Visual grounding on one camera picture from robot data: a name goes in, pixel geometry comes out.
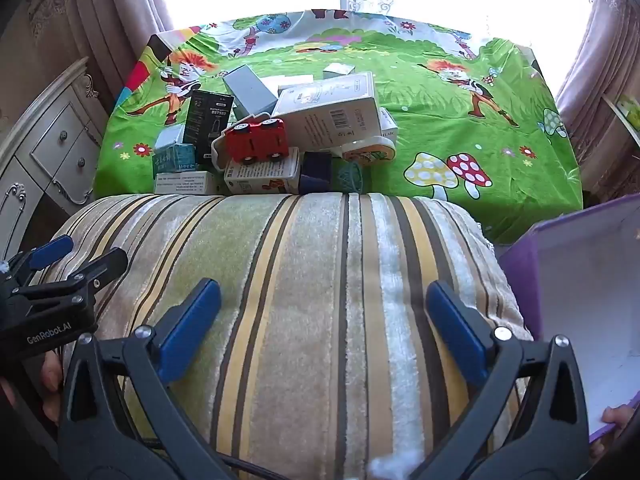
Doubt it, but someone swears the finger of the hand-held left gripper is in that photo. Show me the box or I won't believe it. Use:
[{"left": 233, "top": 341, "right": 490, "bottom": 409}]
[
  {"left": 6, "top": 235, "right": 76, "bottom": 287},
  {"left": 16, "top": 246, "right": 129, "bottom": 307}
]

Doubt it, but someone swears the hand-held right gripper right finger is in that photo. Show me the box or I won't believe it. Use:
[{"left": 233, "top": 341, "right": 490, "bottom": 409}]
[{"left": 400, "top": 280, "right": 591, "bottom": 480}]

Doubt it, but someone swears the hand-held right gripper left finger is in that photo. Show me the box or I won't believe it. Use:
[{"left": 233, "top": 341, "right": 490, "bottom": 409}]
[{"left": 56, "top": 277, "right": 236, "bottom": 480}]

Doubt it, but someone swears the white box with text lines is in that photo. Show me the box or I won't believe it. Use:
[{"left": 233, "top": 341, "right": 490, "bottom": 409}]
[{"left": 154, "top": 170, "right": 221, "bottom": 196}]

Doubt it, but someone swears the teal box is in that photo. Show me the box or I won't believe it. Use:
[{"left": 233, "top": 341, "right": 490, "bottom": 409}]
[{"left": 151, "top": 142, "right": 196, "bottom": 176}]

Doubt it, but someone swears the purple cardboard box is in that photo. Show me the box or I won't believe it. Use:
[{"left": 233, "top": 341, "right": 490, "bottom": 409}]
[{"left": 497, "top": 192, "right": 640, "bottom": 443}]

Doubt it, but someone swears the white box red blue print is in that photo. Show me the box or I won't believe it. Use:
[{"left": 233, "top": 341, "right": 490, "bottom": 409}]
[{"left": 223, "top": 157, "right": 302, "bottom": 196}]

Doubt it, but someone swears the white plastic device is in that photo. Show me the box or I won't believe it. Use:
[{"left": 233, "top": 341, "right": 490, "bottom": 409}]
[{"left": 211, "top": 116, "right": 281, "bottom": 175}]

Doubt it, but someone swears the black box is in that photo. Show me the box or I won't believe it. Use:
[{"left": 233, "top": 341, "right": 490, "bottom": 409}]
[{"left": 182, "top": 90, "right": 236, "bottom": 173}]

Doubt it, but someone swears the red toy car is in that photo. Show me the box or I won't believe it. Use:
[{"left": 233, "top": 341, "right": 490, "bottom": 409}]
[{"left": 223, "top": 117, "right": 291, "bottom": 165}]

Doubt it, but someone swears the tall grey white box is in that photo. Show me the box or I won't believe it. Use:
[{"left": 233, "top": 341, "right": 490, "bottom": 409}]
[{"left": 222, "top": 66, "right": 280, "bottom": 117}]

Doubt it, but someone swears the large white barcode box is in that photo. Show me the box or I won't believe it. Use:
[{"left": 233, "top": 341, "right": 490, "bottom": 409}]
[{"left": 272, "top": 71, "right": 383, "bottom": 153}]

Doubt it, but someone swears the person's left hand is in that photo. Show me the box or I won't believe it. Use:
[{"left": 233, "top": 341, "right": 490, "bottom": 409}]
[{"left": 40, "top": 349, "right": 65, "bottom": 423}]

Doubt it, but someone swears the white carved dresser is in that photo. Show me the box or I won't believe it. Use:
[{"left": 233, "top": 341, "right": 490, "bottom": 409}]
[{"left": 0, "top": 56, "right": 108, "bottom": 261}]

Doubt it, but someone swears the striped plush cushion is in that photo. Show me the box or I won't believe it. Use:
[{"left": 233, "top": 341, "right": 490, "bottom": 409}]
[{"left": 30, "top": 192, "right": 533, "bottom": 480}]

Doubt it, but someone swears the pale blue box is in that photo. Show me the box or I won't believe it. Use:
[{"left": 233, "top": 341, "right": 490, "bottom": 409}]
[{"left": 154, "top": 126, "right": 190, "bottom": 152}]

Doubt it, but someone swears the teal mesh holder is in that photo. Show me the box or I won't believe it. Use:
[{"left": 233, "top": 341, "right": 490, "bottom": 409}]
[{"left": 332, "top": 162, "right": 371, "bottom": 193}]

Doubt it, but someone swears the green cartoon printed cloth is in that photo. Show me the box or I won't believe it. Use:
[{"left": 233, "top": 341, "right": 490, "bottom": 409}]
[{"left": 92, "top": 8, "right": 585, "bottom": 246}]

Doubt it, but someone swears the small silver white cube box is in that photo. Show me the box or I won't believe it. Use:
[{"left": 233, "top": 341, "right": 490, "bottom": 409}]
[{"left": 322, "top": 63, "right": 357, "bottom": 81}]

